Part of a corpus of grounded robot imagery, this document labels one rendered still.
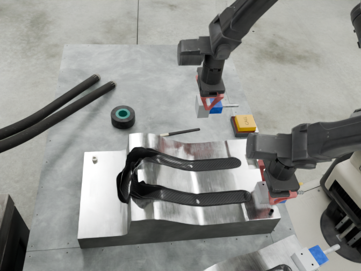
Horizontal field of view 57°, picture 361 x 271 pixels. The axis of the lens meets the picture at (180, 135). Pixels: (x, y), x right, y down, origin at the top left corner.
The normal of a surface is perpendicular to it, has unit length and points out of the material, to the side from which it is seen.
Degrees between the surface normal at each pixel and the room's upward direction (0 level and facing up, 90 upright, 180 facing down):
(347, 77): 0
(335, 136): 78
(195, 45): 21
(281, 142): 30
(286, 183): 1
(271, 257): 0
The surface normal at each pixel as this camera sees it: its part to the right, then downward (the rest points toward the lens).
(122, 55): 0.09, -0.66
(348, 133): -0.95, -0.14
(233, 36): 0.04, 0.93
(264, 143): -0.02, -0.19
